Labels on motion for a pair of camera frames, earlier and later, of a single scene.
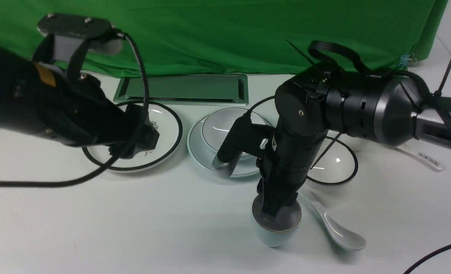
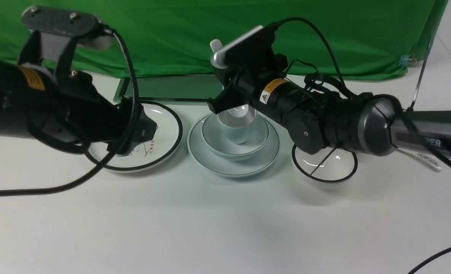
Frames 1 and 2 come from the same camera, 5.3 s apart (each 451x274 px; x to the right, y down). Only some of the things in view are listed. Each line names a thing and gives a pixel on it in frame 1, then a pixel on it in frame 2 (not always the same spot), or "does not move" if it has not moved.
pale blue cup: (274, 232) → (238, 123)
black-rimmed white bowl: (336, 164) does not move
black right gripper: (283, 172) → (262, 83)
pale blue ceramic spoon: (348, 240) → (215, 45)
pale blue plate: (247, 165) does not move
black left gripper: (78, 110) does not move
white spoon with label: (409, 148) does not move
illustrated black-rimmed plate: (168, 125) does not move
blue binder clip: (404, 59) does not move
